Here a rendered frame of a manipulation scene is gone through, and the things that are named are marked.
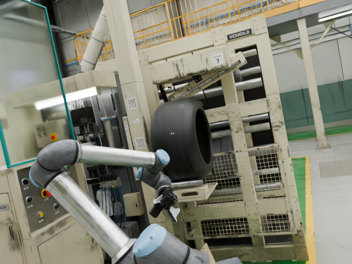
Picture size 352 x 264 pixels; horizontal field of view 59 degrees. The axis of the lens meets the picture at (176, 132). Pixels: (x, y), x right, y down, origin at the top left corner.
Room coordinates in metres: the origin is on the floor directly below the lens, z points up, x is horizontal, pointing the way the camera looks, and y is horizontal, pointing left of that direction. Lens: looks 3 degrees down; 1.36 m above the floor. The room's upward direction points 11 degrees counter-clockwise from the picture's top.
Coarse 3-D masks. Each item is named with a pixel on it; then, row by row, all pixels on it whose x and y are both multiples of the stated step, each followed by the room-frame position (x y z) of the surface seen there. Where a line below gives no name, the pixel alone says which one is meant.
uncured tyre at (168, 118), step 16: (160, 112) 2.06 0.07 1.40; (176, 112) 2.00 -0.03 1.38; (192, 112) 2.01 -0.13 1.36; (160, 128) 1.98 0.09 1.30; (176, 128) 1.94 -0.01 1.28; (192, 128) 1.94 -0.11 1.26; (208, 128) 2.35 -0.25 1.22; (160, 144) 1.96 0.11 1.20; (176, 144) 1.92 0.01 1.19; (192, 144) 1.92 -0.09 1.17; (208, 144) 2.39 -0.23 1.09; (176, 160) 1.95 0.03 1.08; (192, 160) 1.93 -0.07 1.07; (208, 160) 2.24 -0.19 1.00; (176, 176) 2.03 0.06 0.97; (192, 176) 2.02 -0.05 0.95
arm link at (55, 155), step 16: (64, 144) 1.34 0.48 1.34; (80, 144) 1.42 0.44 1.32; (48, 160) 1.32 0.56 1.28; (64, 160) 1.33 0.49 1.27; (80, 160) 1.39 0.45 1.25; (96, 160) 1.44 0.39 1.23; (112, 160) 1.48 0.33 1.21; (128, 160) 1.54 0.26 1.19; (144, 160) 1.60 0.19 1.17; (160, 160) 1.65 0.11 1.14
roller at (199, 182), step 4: (184, 180) 2.07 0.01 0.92; (188, 180) 2.06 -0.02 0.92; (192, 180) 2.05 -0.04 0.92; (196, 180) 2.03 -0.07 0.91; (200, 180) 2.02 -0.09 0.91; (204, 180) 2.02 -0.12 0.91; (172, 184) 2.09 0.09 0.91; (176, 184) 2.08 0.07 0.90; (180, 184) 2.07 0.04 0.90; (184, 184) 2.06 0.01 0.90; (188, 184) 2.05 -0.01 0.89; (192, 184) 2.04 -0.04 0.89; (196, 184) 2.04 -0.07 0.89; (200, 184) 2.03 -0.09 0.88
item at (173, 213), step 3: (171, 207) 1.58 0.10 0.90; (171, 210) 1.57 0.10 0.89; (174, 210) 1.56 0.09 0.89; (177, 210) 1.56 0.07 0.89; (168, 213) 1.56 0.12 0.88; (171, 213) 1.56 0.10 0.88; (174, 213) 1.55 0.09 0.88; (177, 213) 1.55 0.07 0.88; (171, 216) 1.54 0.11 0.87; (174, 216) 1.54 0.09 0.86; (174, 219) 1.52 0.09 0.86
